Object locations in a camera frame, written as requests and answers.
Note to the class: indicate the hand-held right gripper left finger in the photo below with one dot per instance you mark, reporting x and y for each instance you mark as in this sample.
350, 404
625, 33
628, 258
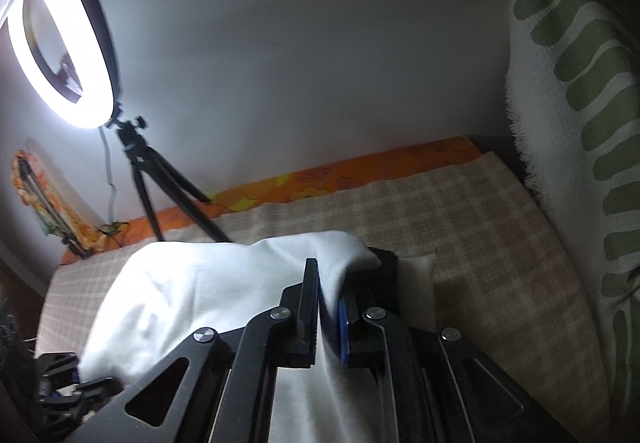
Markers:
307, 318

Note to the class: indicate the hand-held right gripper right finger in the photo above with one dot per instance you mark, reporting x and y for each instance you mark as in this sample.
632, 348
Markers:
344, 328

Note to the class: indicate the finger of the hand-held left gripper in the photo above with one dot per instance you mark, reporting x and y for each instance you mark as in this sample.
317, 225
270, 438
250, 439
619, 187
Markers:
100, 388

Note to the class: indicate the white pants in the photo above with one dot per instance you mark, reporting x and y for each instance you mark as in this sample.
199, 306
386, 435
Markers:
200, 283

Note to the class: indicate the orange patterned bedsheet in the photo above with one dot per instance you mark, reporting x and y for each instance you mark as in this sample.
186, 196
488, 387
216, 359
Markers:
350, 173

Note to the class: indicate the beige plaid blanket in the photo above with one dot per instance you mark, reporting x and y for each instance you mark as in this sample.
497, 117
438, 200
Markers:
475, 233

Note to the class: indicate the colourful floral cloth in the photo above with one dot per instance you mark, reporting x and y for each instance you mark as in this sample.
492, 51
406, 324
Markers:
50, 203

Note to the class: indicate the white green patterned blanket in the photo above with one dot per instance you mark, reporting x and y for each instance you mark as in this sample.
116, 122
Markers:
550, 73

